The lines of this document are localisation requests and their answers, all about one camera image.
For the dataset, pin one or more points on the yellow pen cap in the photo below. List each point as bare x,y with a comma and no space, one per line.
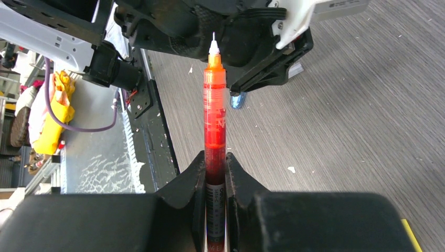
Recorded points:
411,235

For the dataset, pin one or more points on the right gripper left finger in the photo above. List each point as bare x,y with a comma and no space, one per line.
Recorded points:
171,219

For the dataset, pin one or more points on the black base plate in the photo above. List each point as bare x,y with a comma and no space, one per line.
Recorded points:
153,162

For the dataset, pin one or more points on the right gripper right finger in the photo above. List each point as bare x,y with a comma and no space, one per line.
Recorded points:
262,220

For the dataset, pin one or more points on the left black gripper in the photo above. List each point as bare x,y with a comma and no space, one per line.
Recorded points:
242,29

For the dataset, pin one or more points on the clear grey cap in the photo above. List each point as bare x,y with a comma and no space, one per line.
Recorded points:
295,69

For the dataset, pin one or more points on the yellow box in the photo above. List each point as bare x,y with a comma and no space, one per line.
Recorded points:
44,132

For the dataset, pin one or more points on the blue pen cap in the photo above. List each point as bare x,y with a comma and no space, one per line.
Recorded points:
237,102

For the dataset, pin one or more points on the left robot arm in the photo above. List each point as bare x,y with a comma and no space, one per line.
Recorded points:
73,34

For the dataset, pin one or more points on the red black pen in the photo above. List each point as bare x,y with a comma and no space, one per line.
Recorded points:
215,147

